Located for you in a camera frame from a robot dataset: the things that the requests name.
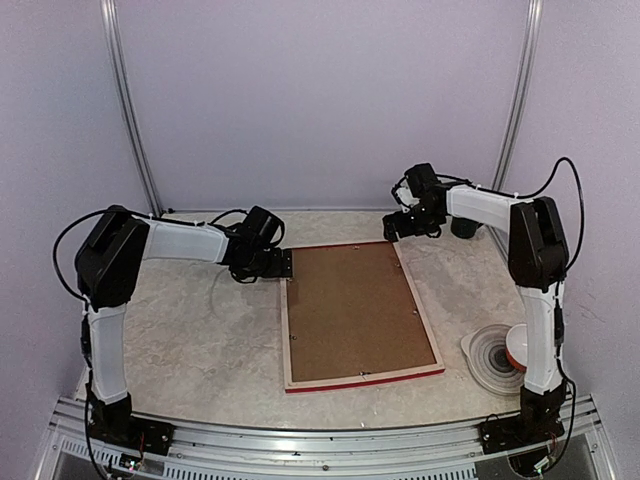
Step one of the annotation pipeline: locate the dark green mug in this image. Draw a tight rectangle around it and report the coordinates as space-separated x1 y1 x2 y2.
450 217 482 239

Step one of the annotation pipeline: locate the aluminium post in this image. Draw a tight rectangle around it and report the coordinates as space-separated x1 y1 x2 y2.
99 0 164 216
492 0 544 190

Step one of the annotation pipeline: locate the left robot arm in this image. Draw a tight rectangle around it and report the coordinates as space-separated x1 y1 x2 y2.
67 205 293 445

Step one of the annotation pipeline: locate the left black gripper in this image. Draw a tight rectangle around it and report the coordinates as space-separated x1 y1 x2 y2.
236 248 293 280

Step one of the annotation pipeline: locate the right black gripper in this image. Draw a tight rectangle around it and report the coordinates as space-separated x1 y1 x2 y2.
383 202 441 242

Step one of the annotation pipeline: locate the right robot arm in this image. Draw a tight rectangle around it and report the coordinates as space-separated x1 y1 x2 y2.
383 163 575 453

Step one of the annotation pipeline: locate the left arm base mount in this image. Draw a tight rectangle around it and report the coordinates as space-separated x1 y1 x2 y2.
89 417 175 456

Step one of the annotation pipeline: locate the red wooden picture frame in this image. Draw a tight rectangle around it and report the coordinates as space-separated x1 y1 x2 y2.
278 240 447 395

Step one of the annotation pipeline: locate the brown backing board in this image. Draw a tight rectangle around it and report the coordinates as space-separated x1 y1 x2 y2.
285 244 439 384

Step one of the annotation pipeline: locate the front aluminium rail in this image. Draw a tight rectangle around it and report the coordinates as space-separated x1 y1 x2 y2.
33 397 616 479

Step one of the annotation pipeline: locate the left aluminium post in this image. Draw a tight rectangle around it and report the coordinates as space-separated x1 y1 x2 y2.
99 0 164 216

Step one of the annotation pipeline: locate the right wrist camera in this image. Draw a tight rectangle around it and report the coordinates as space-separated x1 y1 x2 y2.
391 180 419 211

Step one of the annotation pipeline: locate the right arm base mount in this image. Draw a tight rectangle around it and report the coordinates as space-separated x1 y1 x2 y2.
478 416 565 455

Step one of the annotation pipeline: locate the white orange bowl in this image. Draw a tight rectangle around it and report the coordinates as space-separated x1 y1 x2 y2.
505 323 527 372

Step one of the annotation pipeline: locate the clear glass plate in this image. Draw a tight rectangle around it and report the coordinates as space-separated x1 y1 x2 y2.
460 324 524 397

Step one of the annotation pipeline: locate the right aluminium post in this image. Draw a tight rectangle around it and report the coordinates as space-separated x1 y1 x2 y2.
492 0 544 190

